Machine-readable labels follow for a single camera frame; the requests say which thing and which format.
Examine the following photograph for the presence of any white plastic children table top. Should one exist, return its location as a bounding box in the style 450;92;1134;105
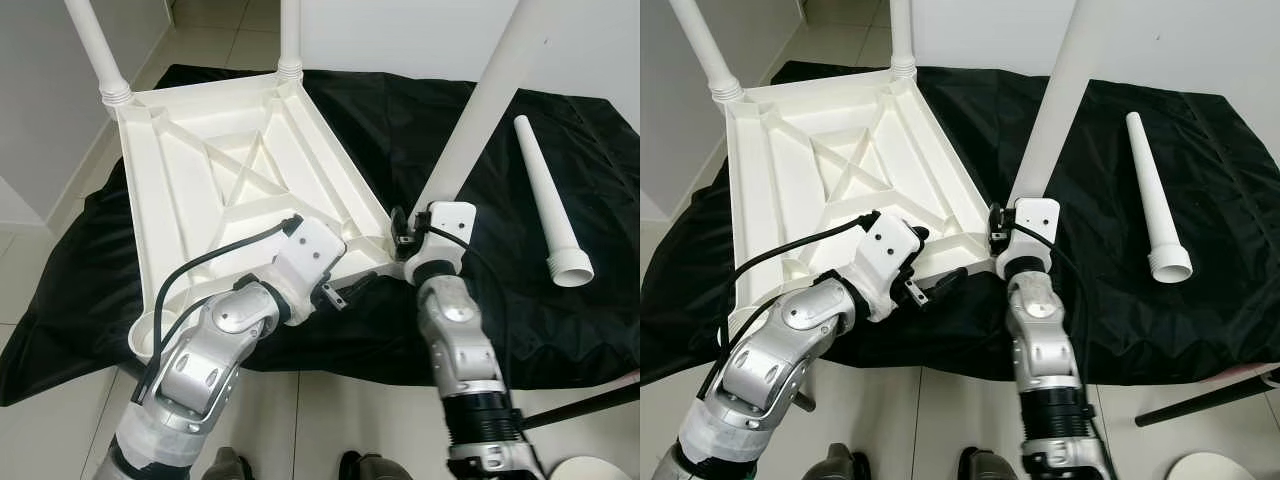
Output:
718;68;1001;341
115;72;403;363

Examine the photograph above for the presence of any grey left robot foot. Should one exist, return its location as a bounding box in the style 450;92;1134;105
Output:
805;443;871;480
203;448;253;480

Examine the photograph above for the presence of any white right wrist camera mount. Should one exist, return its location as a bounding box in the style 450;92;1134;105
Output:
403;201;478;284
995;198;1061;281

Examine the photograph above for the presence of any black cloth table cover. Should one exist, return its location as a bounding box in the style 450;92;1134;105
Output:
0;65;641;406
640;62;1280;386

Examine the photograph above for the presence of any white round floor base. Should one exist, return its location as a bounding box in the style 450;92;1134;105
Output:
1165;452;1258;480
550;457;631;480

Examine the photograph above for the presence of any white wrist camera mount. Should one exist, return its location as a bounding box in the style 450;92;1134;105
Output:
403;201;478;284
270;217;348;321
995;198;1061;281
850;213;926;323

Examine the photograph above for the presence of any grey robot foot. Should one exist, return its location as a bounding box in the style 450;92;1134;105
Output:
805;443;871;480
957;447;1021;480
203;448;253;480
338;452;413;480

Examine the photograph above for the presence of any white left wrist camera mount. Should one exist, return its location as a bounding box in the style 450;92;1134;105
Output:
270;217;348;321
850;213;926;323

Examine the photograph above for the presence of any grey right robot foot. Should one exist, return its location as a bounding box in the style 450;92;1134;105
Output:
957;447;1021;480
338;452;413;480

